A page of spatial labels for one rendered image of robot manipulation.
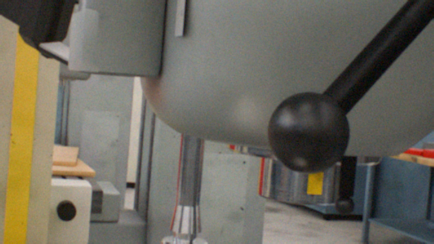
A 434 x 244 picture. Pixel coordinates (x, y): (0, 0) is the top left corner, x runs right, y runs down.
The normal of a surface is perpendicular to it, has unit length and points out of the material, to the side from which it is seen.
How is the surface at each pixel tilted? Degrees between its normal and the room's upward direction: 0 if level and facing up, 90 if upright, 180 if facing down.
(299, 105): 48
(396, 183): 90
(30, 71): 90
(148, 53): 90
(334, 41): 117
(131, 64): 90
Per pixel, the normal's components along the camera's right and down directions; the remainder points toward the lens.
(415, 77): 0.27, 0.53
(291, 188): -0.27, 0.03
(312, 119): 0.00, -0.36
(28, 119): 0.34, 0.07
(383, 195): -0.94, -0.06
